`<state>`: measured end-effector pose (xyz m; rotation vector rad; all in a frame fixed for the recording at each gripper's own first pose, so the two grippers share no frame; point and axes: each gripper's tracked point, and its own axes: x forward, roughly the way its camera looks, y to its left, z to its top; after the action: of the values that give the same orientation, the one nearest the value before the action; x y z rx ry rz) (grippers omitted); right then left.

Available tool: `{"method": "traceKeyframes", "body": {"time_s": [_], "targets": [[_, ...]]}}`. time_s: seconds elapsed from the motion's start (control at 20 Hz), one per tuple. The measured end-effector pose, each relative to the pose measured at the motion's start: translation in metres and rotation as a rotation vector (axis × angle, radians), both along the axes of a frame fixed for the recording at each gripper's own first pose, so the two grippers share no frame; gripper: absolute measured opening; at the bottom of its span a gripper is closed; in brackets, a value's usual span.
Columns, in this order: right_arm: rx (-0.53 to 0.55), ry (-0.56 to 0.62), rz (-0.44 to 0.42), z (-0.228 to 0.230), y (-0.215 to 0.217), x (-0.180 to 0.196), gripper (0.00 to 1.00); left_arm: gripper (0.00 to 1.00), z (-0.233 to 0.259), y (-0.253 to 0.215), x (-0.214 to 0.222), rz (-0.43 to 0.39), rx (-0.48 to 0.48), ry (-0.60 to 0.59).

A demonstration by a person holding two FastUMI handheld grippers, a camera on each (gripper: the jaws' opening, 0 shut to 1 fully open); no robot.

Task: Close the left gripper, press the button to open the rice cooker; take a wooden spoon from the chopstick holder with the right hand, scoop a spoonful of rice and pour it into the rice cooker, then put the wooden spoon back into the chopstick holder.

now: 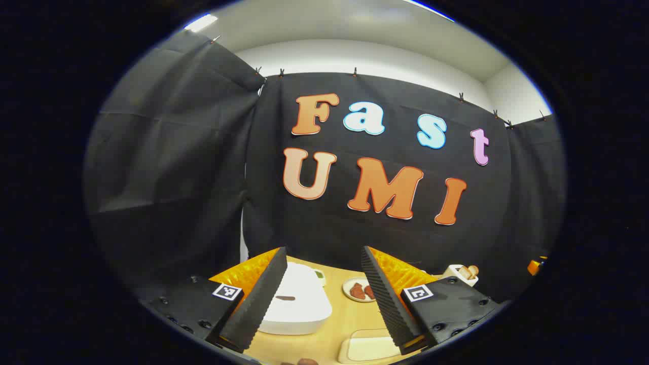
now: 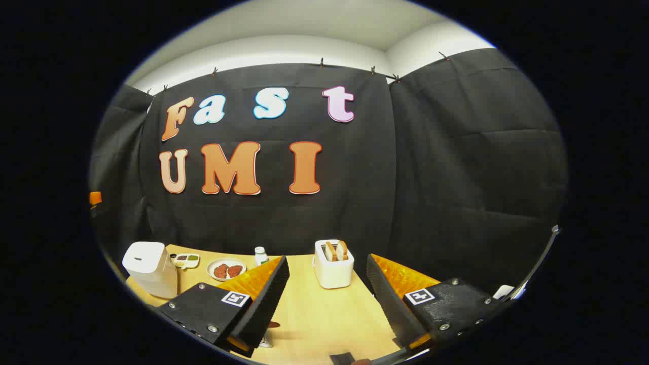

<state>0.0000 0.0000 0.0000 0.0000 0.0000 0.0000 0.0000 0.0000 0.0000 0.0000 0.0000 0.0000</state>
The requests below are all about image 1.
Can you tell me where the white round plate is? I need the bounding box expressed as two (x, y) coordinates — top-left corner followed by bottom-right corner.
(342, 277), (379, 303)

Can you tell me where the white toaster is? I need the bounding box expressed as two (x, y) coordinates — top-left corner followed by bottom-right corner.
(441, 264), (480, 287)

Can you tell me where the white rice cooker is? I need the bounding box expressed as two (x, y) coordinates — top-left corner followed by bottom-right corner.
(258, 261), (333, 336)

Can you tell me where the clear box of rice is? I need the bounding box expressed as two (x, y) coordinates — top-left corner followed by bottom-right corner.
(337, 328), (404, 364)

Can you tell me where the black backdrop cloth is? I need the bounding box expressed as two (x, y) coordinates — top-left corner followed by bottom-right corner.
(84, 29), (567, 325)

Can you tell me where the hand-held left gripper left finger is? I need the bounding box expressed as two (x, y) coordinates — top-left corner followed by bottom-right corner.
(142, 246), (289, 354)

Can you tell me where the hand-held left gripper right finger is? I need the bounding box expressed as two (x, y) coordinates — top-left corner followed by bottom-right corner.
(361, 246), (502, 355)

